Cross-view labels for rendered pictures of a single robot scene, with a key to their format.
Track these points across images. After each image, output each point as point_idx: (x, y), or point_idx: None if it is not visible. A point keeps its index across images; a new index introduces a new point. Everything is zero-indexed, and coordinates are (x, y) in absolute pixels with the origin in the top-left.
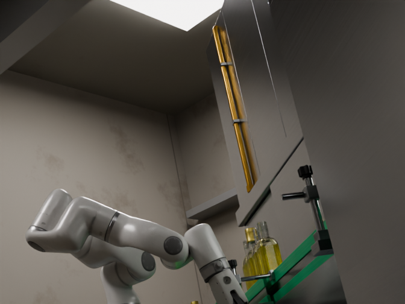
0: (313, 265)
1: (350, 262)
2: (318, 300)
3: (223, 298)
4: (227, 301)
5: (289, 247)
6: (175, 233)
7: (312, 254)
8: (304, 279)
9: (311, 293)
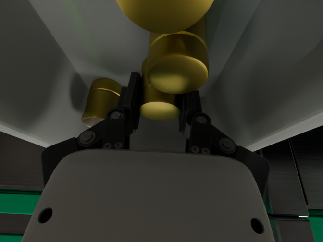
0: (10, 203)
1: None
2: (8, 139)
3: (59, 233)
4: (52, 195)
5: None
6: None
7: (5, 223)
8: (30, 186)
9: (23, 156)
